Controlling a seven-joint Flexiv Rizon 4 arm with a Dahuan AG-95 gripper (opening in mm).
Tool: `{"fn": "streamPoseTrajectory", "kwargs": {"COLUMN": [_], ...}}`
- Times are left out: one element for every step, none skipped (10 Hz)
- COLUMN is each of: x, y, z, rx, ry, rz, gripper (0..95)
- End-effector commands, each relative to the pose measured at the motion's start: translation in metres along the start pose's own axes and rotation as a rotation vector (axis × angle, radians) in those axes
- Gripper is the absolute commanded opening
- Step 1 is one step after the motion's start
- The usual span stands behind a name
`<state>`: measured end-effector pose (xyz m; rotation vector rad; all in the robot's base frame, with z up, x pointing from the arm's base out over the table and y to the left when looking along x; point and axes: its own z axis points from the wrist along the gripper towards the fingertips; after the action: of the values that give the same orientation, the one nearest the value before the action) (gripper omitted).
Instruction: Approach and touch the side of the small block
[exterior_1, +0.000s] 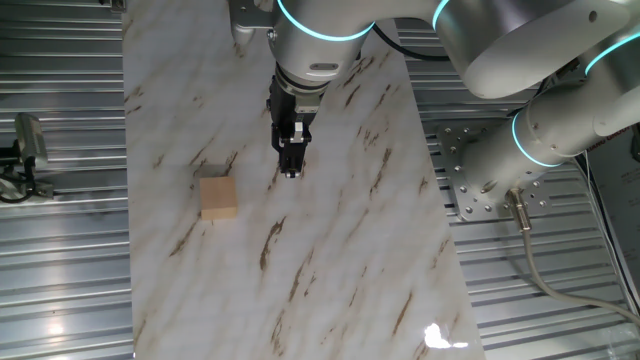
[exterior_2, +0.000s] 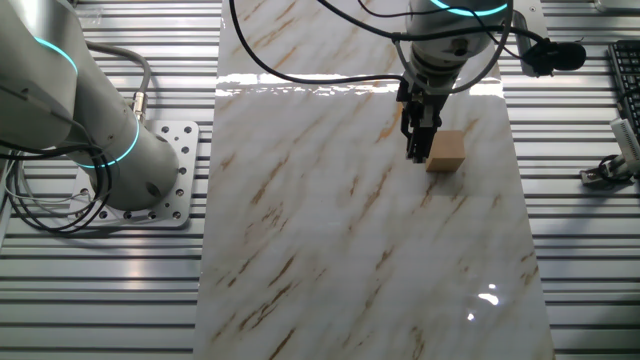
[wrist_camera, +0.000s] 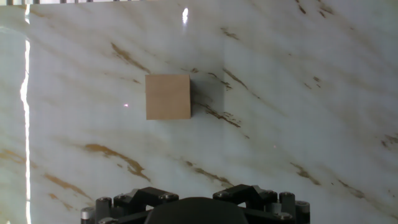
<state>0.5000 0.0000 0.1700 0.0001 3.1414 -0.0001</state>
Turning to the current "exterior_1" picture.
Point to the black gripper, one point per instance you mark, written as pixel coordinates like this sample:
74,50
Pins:
286,107

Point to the small wooden block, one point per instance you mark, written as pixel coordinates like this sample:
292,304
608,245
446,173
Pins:
218,199

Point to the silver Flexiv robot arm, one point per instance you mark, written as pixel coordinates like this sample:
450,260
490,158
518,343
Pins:
505,45

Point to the marble pattern table sheet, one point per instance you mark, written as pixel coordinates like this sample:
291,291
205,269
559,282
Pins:
310,260

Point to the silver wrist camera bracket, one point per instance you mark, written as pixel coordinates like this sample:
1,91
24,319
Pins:
246,24

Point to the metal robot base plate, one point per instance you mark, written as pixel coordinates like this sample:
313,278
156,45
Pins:
452,165

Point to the metal clamp bracket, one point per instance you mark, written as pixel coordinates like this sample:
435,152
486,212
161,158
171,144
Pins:
117,4

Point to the grey camera on clamp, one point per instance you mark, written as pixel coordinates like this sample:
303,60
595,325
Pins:
27,150

